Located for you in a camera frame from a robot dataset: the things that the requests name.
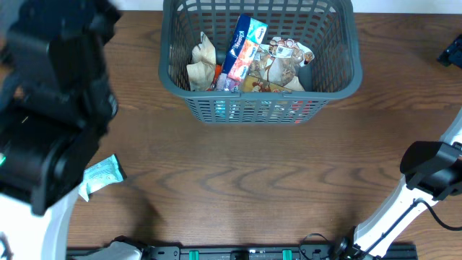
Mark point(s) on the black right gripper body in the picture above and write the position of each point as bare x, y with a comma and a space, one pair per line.
452, 55

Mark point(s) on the dried mushroom bag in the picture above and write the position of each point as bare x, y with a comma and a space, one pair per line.
260, 62
284, 59
201, 71

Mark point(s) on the Kleenex tissue multipack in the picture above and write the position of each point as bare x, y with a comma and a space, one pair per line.
247, 37

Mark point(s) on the San Remo spaghetti packet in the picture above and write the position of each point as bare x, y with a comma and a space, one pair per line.
260, 86

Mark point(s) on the small teal white packet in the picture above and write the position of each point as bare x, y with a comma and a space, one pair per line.
100, 175

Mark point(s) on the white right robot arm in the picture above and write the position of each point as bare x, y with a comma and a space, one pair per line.
430, 172

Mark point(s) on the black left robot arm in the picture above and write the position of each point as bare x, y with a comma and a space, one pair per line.
56, 104

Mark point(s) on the grey plastic basket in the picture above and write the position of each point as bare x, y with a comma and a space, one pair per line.
325, 27

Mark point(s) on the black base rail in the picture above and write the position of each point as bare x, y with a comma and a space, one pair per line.
311, 251

